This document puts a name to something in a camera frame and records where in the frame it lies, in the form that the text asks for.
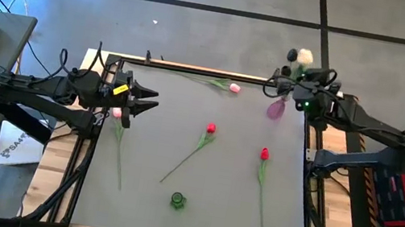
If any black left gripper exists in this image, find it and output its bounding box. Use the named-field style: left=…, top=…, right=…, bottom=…
left=101, top=67, right=164, bottom=134

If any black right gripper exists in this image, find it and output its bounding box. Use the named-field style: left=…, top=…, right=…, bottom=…
left=272, top=61, right=345, bottom=123

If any black tulip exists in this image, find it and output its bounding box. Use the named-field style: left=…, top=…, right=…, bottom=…
left=286, top=47, right=300, bottom=63
left=279, top=64, right=293, bottom=79

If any pink tulip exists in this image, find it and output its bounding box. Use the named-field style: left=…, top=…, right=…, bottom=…
left=173, top=68, right=243, bottom=95
left=99, top=106, right=135, bottom=192

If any white tulip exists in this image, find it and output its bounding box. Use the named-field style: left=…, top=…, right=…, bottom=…
left=300, top=47, right=317, bottom=68

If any red tulip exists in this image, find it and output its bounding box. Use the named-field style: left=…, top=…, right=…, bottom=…
left=159, top=116, right=220, bottom=191
left=248, top=147, right=280, bottom=227

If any green glass vase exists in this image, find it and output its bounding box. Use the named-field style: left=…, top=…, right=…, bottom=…
left=168, top=190, right=189, bottom=213

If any yellow sticker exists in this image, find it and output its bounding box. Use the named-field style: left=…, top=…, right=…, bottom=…
left=112, top=82, right=130, bottom=97

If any grey table mat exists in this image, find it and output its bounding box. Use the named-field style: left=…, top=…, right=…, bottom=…
left=69, top=56, right=332, bottom=227

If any white printed paper sheet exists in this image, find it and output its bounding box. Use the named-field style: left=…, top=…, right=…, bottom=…
left=0, top=120, right=47, bottom=173

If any black yellow hazard strip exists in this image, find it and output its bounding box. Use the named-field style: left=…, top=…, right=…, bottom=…
left=343, top=132, right=405, bottom=227

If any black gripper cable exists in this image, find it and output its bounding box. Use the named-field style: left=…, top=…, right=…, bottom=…
left=261, top=68, right=290, bottom=101

